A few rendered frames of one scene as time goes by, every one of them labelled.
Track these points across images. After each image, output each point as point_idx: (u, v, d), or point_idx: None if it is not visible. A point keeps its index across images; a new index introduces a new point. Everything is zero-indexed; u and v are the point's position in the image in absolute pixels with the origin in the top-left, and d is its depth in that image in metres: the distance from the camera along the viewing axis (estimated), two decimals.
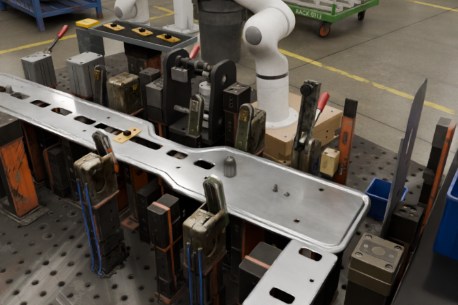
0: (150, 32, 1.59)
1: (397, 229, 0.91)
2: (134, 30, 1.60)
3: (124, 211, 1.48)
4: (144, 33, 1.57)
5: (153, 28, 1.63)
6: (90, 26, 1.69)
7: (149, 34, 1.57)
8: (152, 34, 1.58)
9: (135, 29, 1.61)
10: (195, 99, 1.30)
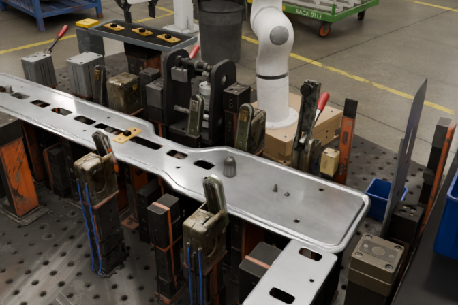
0: (150, 32, 1.59)
1: (397, 229, 0.91)
2: (134, 30, 1.60)
3: (124, 211, 1.48)
4: (144, 33, 1.57)
5: (153, 28, 1.63)
6: (90, 26, 1.69)
7: (149, 34, 1.57)
8: (152, 34, 1.58)
9: (135, 29, 1.61)
10: (195, 99, 1.30)
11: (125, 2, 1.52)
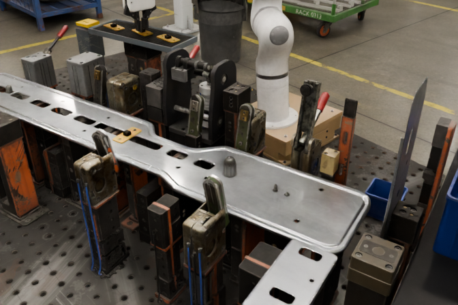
0: (150, 32, 1.59)
1: (397, 229, 0.91)
2: (134, 30, 1.60)
3: (124, 211, 1.48)
4: (144, 33, 1.57)
5: (153, 28, 1.63)
6: (90, 26, 1.69)
7: (149, 34, 1.57)
8: (152, 34, 1.58)
9: (135, 29, 1.61)
10: (195, 99, 1.30)
11: (132, 11, 1.55)
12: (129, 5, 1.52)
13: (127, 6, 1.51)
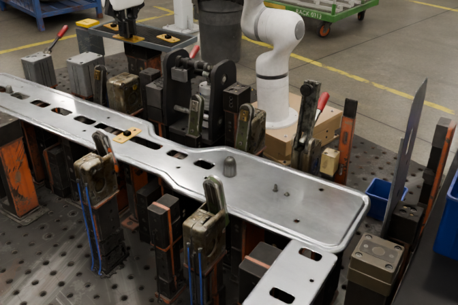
0: (140, 37, 1.18)
1: (397, 229, 0.91)
2: (116, 37, 1.19)
3: (124, 211, 1.48)
4: (133, 39, 1.17)
5: (153, 28, 1.63)
6: (90, 26, 1.69)
7: (140, 39, 1.17)
8: (143, 39, 1.17)
9: (118, 35, 1.20)
10: (195, 99, 1.30)
11: (114, 11, 1.14)
12: (112, 2, 1.11)
13: (110, 3, 1.10)
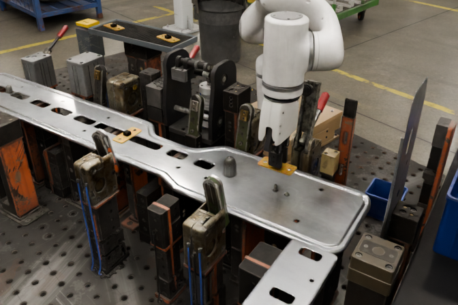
0: (291, 165, 1.06)
1: (397, 229, 0.91)
2: (264, 165, 1.06)
3: (124, 211, 1.48)
4: (286, 170, 1.04)
5: (153, 28, 1.63)
6: (90, 26, 1.69)
7: (294, 170, 1.04)
8: (296, 169, 1.05)
9: (263, 161, 1.07)
10: (195, 99, 1.30)
11: None
12: (273, 137, 0.98)
13: (271, 139, 0.97)
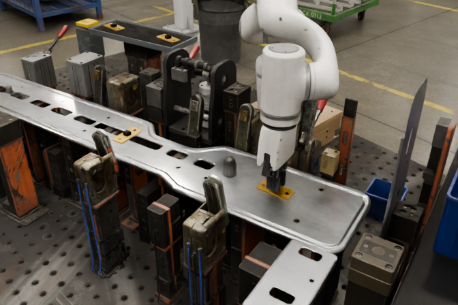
0: (289, 188, 1.09)
1: (397, 229, 0.91)
2: (262, 188, 1.09)
3: (124, 211, 1.48)
4: (283, 195, 1.07)
5: (153, 28, 1.63)
6: (90, 26, 1.69)
7: (292, 195, 1.07)
8: (294, 193, 1.08)
9: (262, 185, 1.10)
10: (195, 99, 1.30)
11: None
12: (270, 163, 1.01)
13: (269, 164, 1.00)
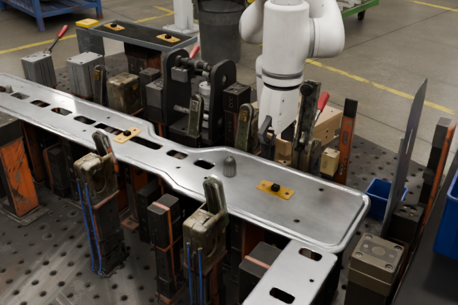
0: (289, 188, 1.09)
1: (397, 229, 0.91)
2: (262, 189, 1.09)
3: (124, 211, 1.48)
4: (283, 195, 1.07)
5: (153, 28, 1.63)
6: (90, 26, 1.69)
7: (292, 195, 1.07)
8: (294, 193, 1.08)
9: (262, 185, 1.10)
10: (195, 99, 1.30)
11: None
12: (270, 124, 0.95)
13: (268, 124, 0.94)
